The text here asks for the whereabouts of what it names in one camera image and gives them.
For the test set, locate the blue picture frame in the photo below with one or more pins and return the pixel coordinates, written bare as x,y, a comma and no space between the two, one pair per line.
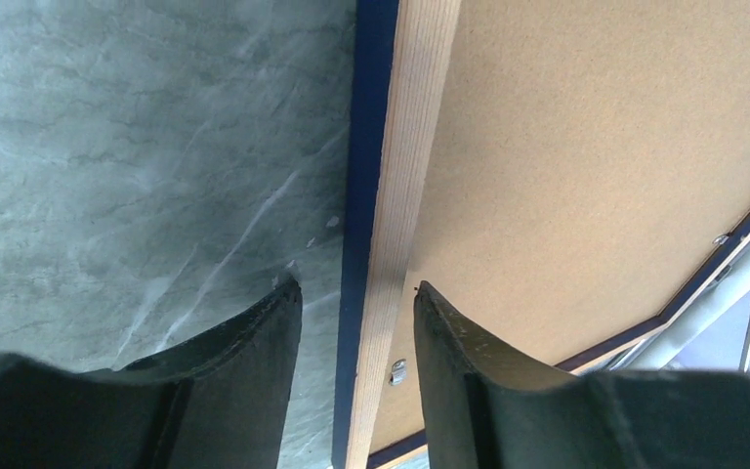
561,171

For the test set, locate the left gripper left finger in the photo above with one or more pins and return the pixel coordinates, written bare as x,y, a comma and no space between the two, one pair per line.
217,400

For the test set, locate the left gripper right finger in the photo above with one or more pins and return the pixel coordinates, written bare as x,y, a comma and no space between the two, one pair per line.
488,405

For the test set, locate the white PVC pipe structure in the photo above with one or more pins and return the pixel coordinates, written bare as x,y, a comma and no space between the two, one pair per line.
722,293

